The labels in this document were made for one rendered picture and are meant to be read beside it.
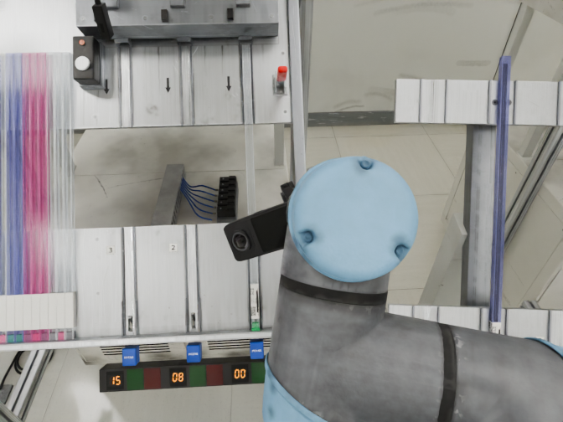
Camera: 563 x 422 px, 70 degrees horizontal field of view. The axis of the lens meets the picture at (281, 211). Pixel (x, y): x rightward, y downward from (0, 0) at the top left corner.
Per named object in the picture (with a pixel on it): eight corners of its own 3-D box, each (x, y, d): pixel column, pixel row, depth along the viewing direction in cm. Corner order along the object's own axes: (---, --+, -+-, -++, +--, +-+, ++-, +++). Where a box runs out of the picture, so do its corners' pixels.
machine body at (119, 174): (291, 363, 142) (296, 243, 101) (90, 375, 139) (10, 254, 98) (281, 234, 190) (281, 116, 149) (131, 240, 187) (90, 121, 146)
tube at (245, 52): (260, 328, 71) (260, 330, 70) (251, 328, 71) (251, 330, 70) (250, 50, 74) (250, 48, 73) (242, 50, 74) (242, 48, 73)
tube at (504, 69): (495, 368, 66) (499, 372, 65) (487, 368, 66) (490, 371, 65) (508, 58, 65) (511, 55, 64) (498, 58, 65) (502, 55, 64)
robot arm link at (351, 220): (277, 287, 22) (301, 137, 22) (276, 260, 33) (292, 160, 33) (415, 308, 23) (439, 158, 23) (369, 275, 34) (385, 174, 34)
